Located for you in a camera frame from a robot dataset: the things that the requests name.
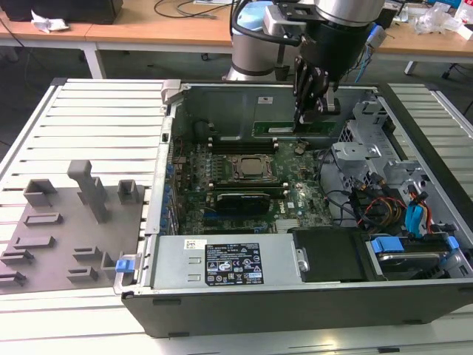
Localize black open PC case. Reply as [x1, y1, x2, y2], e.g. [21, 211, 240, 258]
[120, 79, 473, 338]

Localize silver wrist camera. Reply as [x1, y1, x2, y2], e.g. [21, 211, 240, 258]
[264, 5, 307, 38]

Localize silver chipset heatsink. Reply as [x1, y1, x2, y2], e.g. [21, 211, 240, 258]
[275, 220, 332, 234]

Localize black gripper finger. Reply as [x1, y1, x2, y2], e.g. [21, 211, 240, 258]
[293, 55, 330, 126]

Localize blue flat cable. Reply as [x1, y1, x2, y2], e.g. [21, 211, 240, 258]
[404, 204, 429, 242]

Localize silver CPU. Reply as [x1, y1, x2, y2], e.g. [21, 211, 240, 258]
[239, 157, 273, 175]

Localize silver metal bracket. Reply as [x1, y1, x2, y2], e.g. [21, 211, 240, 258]
[324, 87, 341, 114]

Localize gray parts rack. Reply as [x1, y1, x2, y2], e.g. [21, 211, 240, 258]
[0, 159, 149, 295]

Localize green motherboard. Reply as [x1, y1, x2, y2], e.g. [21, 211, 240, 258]
[168, 138, 333, 236]

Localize gray case corner bracket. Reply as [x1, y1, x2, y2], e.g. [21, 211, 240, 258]
[161, 79, 183, 105]

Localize small black box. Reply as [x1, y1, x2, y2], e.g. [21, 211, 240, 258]
[378, 7, 395, 30]

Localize black RAM slot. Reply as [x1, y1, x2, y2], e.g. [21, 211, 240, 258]
[208, 180, 290, 189]
[208, 143, 279, 155]
[208, 187, 291, 197]

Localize blue disk carrier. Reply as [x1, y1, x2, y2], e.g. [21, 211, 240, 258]
[370, 236, 458, 260]

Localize black equipment case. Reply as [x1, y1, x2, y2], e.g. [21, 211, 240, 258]
[5, 0, 125, 25]

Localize clear plastic packaging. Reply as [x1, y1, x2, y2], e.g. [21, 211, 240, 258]
[413, 1, 473, 38]

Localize red yellow power wires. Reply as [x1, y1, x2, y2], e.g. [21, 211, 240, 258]
[364, 197, 406, 227]

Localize silver hard disk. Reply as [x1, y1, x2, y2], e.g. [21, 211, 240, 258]
[376, 252, 443, 280]

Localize black graphics card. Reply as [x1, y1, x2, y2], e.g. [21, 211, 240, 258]
[215, 192, 270, 214]

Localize silver power supply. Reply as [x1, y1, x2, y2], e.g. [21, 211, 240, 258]
[149, 234, 310, 293]

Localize wooden desk with white frame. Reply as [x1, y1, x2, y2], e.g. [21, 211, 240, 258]
[0, 0, 236, 81]
[375, 0, 473, 77]

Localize crumpled white paper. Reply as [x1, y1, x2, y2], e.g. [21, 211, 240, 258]
[30, 10, 70, 35]

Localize black plastic cover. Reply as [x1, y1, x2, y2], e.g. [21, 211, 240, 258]
[290, 227, 389, 284]

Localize green RAM stick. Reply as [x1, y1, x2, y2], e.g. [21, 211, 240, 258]
[211, 135, 277, 146]
[252, 120, 338, 139]

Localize silver metal drive cage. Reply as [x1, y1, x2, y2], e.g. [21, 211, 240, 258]
[330, 98, 433, 200]

